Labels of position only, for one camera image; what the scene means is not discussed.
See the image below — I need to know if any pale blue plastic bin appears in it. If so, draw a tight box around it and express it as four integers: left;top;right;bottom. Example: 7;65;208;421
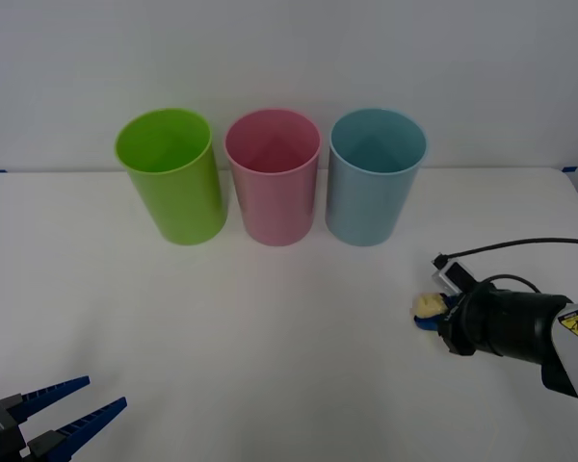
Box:
325;107;428;247

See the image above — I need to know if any pink plastic bin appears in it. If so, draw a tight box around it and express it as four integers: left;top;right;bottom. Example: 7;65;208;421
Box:
223;108;323;247

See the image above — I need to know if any pale yellow object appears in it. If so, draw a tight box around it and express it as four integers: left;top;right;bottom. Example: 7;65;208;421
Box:
410;293;448;321

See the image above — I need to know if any green plastic bin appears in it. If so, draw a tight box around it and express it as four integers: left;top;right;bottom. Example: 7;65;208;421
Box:
114;107;230;247

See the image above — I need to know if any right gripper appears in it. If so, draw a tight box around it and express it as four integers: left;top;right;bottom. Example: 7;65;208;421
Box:
412;284;486;358

